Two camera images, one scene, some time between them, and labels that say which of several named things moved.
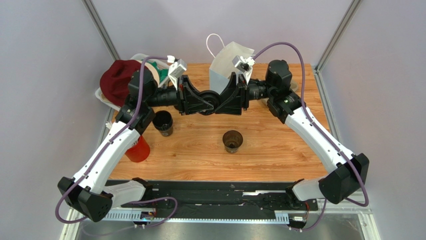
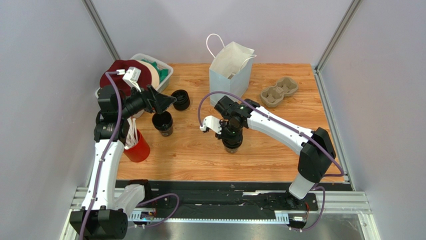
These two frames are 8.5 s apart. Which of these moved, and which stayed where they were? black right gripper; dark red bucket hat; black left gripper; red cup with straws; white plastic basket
Moved: black right gripper; black left gripper
Stayed: white plastic basket; red cup with straws; dark red bucket hat
